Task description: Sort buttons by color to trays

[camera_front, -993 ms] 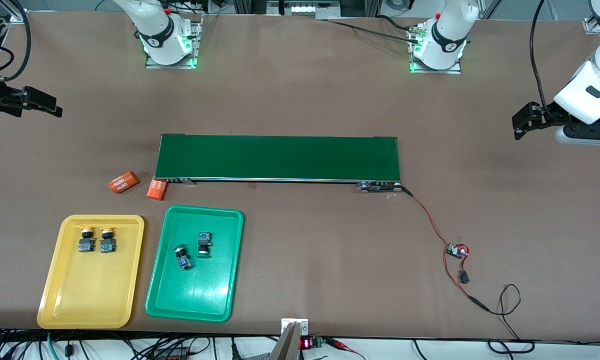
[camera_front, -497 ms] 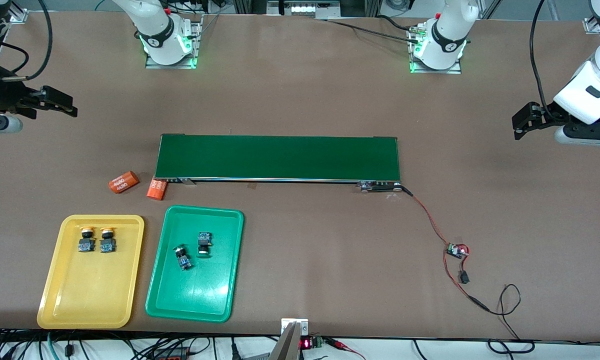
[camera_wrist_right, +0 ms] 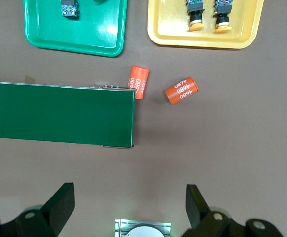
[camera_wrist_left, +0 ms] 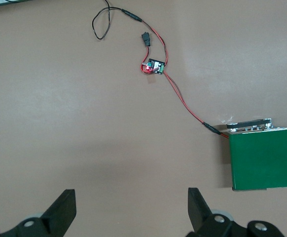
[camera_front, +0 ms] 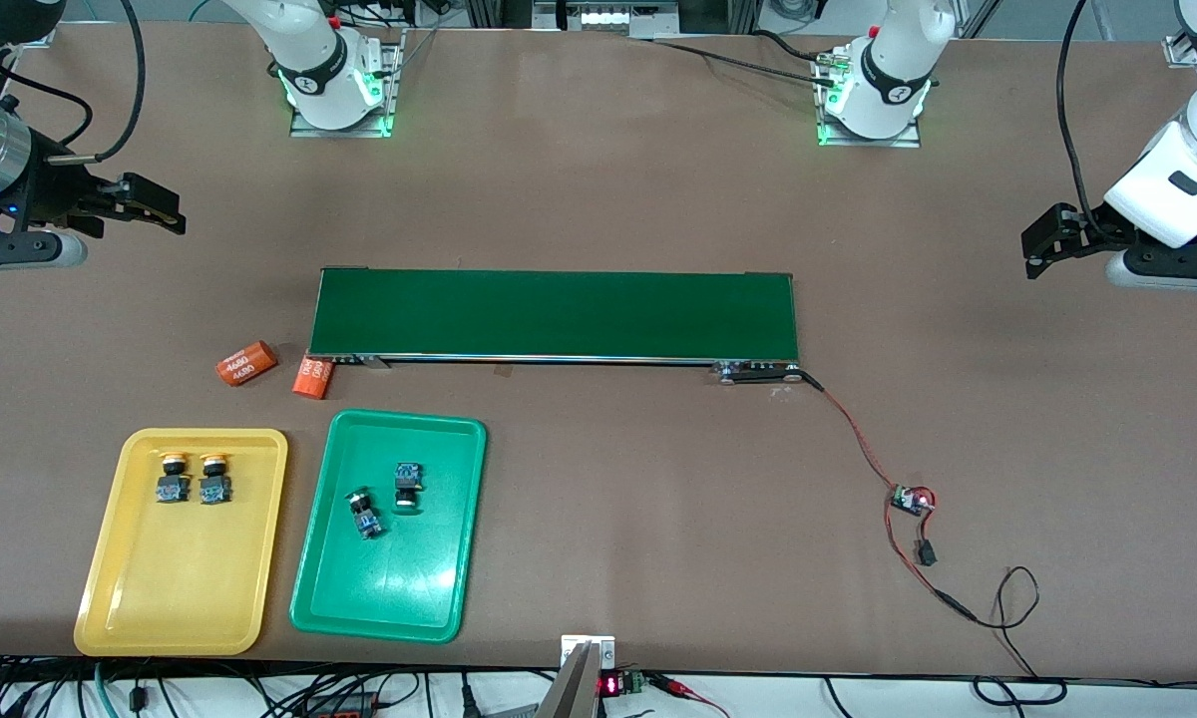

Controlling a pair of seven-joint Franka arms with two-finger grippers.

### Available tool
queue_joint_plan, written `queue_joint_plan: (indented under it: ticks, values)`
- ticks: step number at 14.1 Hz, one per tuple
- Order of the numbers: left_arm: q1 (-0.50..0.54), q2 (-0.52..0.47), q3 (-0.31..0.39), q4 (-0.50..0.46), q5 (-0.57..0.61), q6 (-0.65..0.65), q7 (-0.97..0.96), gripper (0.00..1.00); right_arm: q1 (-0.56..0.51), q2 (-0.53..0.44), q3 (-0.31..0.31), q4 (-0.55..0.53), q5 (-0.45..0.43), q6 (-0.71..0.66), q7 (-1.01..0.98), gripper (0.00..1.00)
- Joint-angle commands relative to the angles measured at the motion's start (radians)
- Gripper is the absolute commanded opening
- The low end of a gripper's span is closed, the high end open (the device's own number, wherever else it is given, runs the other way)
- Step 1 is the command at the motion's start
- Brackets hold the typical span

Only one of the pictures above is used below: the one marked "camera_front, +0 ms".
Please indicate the green plastic tray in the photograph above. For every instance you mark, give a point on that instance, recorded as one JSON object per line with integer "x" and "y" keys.
{"x": 389, "y": 588}

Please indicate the red digit display module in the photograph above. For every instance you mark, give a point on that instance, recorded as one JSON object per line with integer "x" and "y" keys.
{"x": 610, "y": 685}

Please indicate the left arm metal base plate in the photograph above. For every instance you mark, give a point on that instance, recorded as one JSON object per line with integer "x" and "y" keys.
{"x": 873, "y": 143}

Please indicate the green conveyor belt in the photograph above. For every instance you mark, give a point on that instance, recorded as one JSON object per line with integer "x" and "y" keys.
{"x": 559, "y": 314}

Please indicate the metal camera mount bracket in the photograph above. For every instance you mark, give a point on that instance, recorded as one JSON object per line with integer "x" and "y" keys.
{"x": 584, "y": 688}

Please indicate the aluminium frame rail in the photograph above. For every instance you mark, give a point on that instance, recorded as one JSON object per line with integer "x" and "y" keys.
{"x": 608, "y": 15}

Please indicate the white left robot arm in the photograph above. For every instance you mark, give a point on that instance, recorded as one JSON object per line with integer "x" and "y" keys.
{"x": 1182, "y": 179}

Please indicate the black connector plug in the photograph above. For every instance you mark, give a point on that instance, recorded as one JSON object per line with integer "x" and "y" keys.
{"x": 926, "y": 553}

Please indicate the yellow plastic tray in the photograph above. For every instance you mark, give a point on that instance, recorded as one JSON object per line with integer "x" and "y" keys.
{"x": 180, "y": 578}

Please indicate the red clip lead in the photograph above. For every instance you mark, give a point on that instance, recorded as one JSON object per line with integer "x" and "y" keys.
{"x": 683, "y": 688}

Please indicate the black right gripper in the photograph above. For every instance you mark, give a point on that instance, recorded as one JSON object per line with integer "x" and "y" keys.
{"x": 52, "y": 191}

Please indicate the yellow push button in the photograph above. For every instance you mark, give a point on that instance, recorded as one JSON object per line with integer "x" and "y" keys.
{"x": 172, "y": 489}
{"x": 214, "y": 489}

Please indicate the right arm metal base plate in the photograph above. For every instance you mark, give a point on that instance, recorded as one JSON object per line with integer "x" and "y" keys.
{"x": 395, "y": 80}

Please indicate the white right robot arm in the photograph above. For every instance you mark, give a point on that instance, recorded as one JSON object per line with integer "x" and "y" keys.
{"x": 311, "y": 45}

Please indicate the orange printed cylinder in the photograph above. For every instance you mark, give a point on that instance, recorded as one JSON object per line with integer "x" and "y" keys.
{"x": 246, "y": 364}
{"x": 313, "y": 379}

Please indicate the green push button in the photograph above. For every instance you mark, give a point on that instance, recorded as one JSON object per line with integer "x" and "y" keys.
{"x": 365, "y": 517}
{"x": 408, "y": 484}

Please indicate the small circuit board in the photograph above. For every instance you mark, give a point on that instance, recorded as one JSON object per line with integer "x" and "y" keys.
{"x": 910, "y": 500}

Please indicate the aluminium corner profile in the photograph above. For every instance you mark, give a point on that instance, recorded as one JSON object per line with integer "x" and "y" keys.
{"x": 1179, "y": 50}

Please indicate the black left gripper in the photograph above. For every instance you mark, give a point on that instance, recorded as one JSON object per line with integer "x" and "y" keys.
{"x": 1088, "y": 228}

